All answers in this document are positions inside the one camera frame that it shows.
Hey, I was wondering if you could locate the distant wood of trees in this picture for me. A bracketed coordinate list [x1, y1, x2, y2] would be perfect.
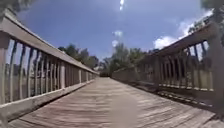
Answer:
[57, 41, 161, 78]

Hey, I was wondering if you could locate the wooden plank bridge deck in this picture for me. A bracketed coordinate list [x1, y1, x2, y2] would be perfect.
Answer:
[6, 77, 224, 128]

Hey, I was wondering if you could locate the grey wooden bridge railing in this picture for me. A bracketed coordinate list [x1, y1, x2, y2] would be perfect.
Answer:
[111, 21, 224, 116]
[0, 8, 100, 128]

